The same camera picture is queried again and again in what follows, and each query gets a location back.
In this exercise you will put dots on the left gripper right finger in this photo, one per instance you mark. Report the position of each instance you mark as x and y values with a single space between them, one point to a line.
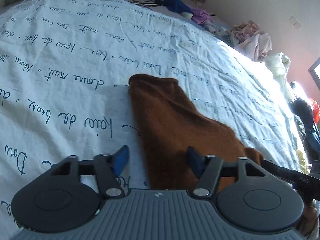
208 170

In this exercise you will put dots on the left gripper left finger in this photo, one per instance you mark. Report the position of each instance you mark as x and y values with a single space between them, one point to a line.
106 168

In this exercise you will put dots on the brown knit sweater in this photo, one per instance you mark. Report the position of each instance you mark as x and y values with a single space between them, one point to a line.
169 123

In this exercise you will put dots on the dark clothes pile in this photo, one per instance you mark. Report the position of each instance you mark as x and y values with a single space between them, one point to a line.
307 129

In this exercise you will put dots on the orange red bag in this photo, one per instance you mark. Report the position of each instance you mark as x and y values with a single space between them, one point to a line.
315 111

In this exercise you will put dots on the window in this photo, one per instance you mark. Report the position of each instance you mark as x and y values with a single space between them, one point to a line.
314 71

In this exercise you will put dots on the white script-print bed cover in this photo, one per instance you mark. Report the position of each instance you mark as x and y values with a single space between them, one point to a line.
65 67

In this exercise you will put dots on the cream crumpled garment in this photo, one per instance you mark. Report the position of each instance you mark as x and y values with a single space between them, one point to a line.
278 64

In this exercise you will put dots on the pink crumpled garment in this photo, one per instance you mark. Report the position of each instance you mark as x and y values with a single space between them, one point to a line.
249 40

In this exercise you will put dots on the purple garment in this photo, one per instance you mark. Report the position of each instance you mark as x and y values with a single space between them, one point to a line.
200 16

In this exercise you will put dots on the blue garment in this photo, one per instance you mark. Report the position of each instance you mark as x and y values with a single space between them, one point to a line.
176 6

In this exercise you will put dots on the wall switch plate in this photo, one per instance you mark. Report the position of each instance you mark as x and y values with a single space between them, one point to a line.
295 23

